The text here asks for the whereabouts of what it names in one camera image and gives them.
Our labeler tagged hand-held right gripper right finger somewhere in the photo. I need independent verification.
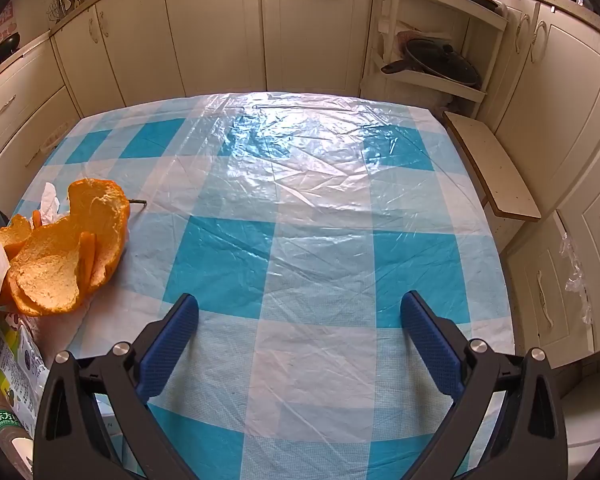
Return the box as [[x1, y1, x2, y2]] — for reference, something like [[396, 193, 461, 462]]
[[400, 290, 568, 480]]

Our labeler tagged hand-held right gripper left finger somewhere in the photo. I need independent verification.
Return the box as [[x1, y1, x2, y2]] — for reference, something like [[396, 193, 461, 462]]
[[32, 292, 201, 480]]

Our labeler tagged clear plastic bottle green cap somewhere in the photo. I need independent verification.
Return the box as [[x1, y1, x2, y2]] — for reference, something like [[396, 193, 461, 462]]
[[0, 390, 36, 480]]

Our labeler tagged white paper tissue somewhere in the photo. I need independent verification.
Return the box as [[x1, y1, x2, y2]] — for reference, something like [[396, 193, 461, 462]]
[[39, 182, 63, 226]]

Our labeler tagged cream drawer cabinet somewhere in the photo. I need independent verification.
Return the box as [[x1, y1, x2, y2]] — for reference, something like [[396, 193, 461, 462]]
[[502, 140, 600, 376]]

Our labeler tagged flat orange peel piece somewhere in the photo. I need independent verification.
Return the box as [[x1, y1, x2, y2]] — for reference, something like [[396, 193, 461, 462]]
[[7, 245, 91, 317]]

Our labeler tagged printed drink carton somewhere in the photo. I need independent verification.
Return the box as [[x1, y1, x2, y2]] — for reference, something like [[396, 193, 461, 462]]
[[0, 312, 51, 441]]

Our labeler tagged large curled orange peel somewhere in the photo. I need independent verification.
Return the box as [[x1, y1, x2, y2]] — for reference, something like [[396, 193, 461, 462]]
[[25, 178, 131, 293]]

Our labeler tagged blue white checked plastic tablecloth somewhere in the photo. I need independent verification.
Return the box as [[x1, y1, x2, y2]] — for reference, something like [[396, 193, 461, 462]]
[[10, 91, 516, 480]]

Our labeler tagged small wooden stool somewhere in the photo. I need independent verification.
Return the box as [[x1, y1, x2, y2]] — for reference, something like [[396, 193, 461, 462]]
[[442, 111, 542, 221]]

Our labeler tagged small orange peel piece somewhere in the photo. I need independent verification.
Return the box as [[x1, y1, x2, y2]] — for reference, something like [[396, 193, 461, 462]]
[[0, 214, 33, 286]]

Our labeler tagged black pan with glass lid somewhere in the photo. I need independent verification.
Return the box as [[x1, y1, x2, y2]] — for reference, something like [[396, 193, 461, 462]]
[[381, 37, 482, 87]]

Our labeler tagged cream two-door cabinet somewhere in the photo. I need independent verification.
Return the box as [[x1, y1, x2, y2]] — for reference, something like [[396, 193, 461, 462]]
[[480, 0, 600, 216]]

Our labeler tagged long cream cabinet run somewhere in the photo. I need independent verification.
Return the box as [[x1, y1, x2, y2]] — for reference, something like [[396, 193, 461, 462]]
[[0, 0, 376, 211]]

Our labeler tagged black frying pan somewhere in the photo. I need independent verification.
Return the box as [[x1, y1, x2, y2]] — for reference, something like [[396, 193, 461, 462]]
[[0, 32, 21, 70]]

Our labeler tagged white corner shelf rack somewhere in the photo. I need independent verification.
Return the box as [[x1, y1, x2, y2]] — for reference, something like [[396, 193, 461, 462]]
[[360, 0, 509, 116]]

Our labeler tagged clear plastic wrap on handle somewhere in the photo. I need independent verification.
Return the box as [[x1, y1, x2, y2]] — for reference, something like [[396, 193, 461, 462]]
[[559, 232, 593, 326]]

